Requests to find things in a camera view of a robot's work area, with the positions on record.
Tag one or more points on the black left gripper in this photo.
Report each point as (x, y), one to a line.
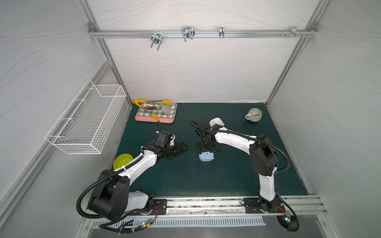
(173, 150)

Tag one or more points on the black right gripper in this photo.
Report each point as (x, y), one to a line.
(207, 148)

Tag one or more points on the blue white alarm clock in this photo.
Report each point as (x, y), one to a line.
(206, 156)

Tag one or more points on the white alarm clock back up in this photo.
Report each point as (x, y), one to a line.
(216, 121)

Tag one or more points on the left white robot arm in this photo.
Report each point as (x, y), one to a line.
(111, 196)

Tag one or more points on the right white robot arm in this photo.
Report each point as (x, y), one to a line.
(264, 157)

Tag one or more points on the pink cutting board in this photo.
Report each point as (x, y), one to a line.
(152, 120)

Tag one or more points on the checkered green cloth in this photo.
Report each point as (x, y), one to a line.
(174, 106)

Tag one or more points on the green plastic bowl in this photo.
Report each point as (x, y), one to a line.
(122, 160)

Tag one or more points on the striped white ceramic mug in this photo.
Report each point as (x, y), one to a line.
(254, 115)

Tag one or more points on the yellow tongs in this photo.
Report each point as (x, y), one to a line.
(140, 103)

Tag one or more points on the metal u-bolt hook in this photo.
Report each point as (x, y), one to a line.
(188, 33)

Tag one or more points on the metal clamp hook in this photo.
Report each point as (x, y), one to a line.
(156, 39)

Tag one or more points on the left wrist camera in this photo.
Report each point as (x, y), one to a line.
(164, 139)

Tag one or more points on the metal spatula wooden handle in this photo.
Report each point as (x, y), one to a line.
(163, 109)

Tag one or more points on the white wire basket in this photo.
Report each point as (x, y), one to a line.
(84, 126)

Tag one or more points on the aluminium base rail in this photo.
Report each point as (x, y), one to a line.
(228, 206)

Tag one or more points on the small metal ring hook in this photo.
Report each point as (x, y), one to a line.
(221, 32)

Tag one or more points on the metal bracket right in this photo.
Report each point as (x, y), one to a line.
(293, 34)

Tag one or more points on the aluminium top rail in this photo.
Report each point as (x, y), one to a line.
(210, 34)

